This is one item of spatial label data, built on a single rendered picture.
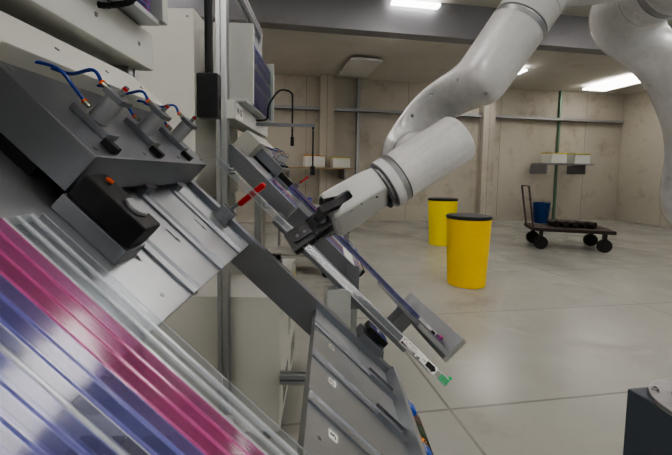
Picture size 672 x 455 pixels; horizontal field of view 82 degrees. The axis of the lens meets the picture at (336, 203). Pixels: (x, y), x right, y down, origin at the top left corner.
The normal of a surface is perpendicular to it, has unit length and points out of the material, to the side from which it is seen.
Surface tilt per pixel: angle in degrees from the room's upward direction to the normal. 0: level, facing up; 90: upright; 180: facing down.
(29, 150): 90
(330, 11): 90
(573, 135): 90
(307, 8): 90
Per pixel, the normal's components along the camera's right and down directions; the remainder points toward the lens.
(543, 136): 0.18, 0.07
